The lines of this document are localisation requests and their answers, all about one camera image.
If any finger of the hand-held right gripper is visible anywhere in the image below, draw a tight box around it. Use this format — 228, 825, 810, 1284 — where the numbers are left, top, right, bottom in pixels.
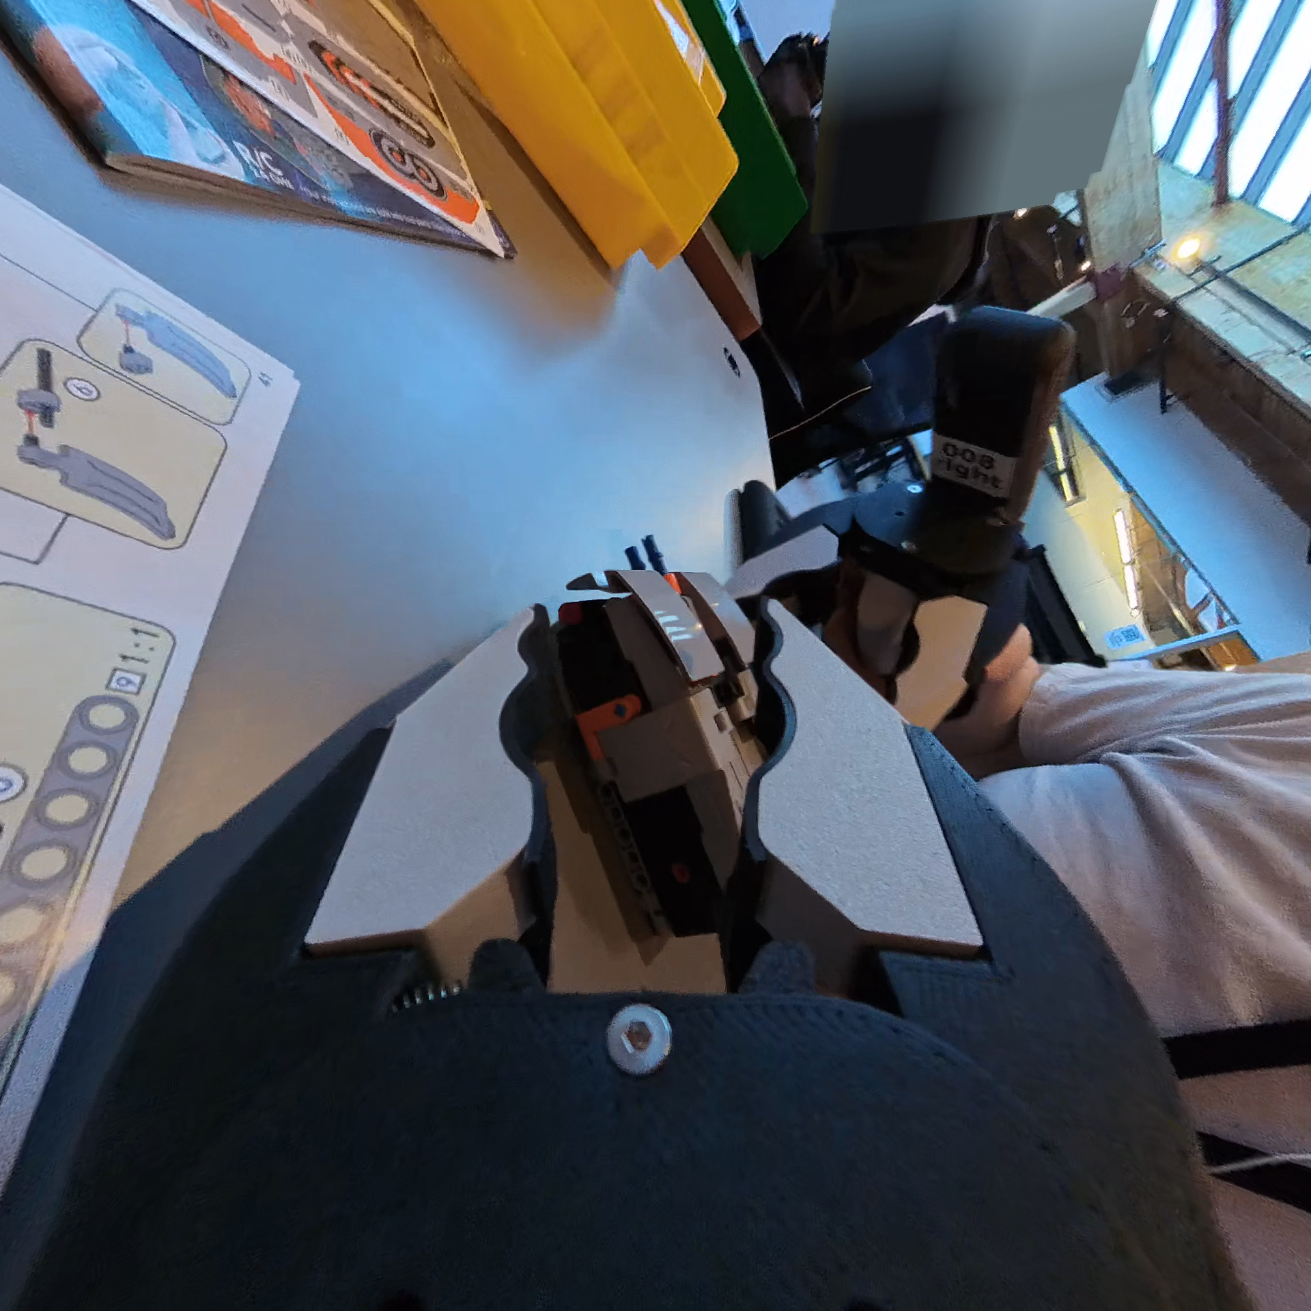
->
722, 524, 854, 606
894, 595, 986, 731

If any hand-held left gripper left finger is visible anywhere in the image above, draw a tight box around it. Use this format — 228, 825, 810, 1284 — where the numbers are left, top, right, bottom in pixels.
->
306, 603, 559, 986

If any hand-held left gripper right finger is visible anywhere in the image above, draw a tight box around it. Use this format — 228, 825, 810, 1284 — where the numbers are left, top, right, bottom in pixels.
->
746, 599, 985, 992

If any grey building block robot model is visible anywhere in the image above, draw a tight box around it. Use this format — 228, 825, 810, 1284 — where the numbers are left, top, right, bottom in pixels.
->
552, 535, 769, 937

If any person's right forearm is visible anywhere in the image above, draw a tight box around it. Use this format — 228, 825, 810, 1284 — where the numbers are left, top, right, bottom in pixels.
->
927, 624, 1038, 780

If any grey desk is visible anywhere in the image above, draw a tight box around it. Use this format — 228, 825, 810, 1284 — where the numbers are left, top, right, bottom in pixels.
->
0, 0, 780, 1179

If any person's right hand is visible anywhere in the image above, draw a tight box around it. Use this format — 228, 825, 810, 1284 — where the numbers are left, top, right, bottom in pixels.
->
824, 571, 874, 681

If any green plastic bin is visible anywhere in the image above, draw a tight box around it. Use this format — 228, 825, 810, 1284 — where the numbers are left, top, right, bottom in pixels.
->
680, 0, 810, 258

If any open instruction booklet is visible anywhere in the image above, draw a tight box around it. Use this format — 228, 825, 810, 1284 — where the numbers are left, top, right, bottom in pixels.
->
0, 183, 301, 1065

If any yellow plastic bin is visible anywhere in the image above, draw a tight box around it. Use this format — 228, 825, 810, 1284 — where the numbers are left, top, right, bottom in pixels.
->
409, 0, 741, 269

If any sticker sheet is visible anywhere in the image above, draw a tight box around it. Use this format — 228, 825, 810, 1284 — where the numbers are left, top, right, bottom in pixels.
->
132, 0, 482, 226

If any small blue booklet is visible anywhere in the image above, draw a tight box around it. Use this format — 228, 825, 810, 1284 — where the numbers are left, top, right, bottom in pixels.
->
0, 0, 513, 257

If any black strap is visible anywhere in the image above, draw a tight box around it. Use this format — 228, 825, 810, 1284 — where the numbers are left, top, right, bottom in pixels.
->
1163, 1023, 1311, 1209

